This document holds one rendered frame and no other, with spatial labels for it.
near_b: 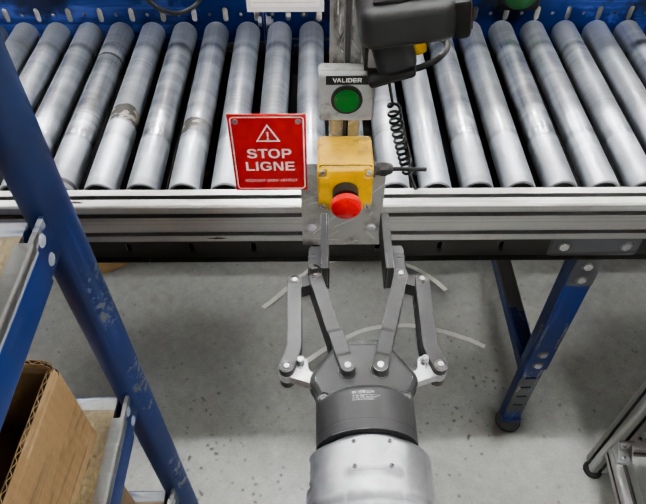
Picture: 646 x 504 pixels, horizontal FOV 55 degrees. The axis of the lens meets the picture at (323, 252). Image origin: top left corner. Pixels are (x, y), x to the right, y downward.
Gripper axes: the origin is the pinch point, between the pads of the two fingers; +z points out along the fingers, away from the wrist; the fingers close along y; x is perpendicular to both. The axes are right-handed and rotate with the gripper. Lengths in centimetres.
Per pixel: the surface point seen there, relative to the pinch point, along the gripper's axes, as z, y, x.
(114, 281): 72, 62, 95
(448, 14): 20.2, -9.8, -12.6
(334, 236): 26.0, 1.0, 26.5
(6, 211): 27, 50, 21
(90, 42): 73, 48, 21
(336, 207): 15.9, 1.2, 10.4
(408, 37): 20.2, -6.0, -10.1
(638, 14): 83, -64, 21
